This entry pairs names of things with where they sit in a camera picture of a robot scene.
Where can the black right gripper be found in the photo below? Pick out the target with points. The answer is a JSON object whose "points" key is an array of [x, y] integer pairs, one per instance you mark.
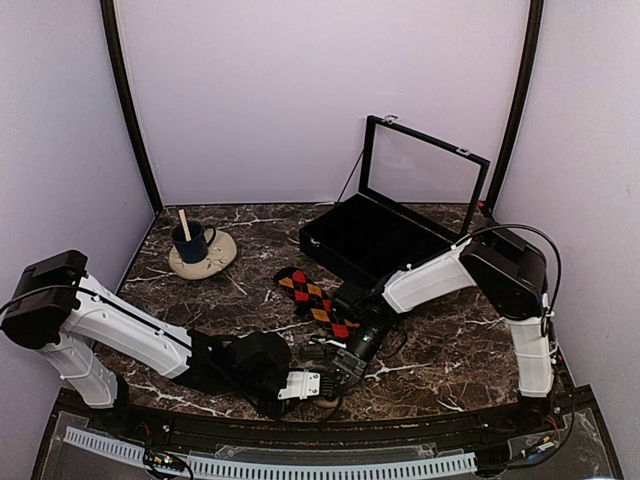
{"points": [[341, 363]]}

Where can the black glass-lid display box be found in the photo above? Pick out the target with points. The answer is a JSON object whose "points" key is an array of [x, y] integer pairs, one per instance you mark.
{"points": [[416, 195]]}

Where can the beige ceramic saucer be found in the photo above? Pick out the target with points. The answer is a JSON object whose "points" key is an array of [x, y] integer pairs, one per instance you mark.
{"points": [[222, 251]]}

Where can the black argyle sock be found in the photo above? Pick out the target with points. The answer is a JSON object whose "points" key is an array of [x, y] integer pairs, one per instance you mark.
{"points": [[312, 301]]}

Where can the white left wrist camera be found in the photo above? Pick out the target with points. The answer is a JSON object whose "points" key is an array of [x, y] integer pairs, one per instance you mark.
{"points": [[301, 385]]}

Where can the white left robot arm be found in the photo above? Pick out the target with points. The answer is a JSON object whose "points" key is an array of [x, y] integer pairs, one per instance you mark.
{"points": [[58, 309]]}

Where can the wooden stir stick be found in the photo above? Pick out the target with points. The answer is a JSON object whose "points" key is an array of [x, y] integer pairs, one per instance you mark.
{"points": [[185, 225]]}

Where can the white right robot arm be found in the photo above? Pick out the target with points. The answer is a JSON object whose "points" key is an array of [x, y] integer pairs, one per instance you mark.
{"points": [[509, 271]]}

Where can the dark blue mug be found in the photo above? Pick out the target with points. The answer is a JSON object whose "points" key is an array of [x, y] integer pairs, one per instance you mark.
{"points": [[196, 249]]}

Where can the white slotted cable duct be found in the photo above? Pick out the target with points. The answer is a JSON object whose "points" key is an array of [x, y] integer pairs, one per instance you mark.
{"points": [[231, 462]]}

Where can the tan brown sock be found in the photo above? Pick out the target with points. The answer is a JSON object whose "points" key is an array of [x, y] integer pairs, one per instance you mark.
{"points": [[328, 402]]}

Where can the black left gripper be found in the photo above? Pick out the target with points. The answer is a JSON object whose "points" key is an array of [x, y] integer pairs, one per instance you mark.
{"points": [[267, 409]]}

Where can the black table edge rail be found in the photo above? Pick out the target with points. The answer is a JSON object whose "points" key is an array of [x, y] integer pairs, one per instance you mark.
{"points": [[181, 418]]}

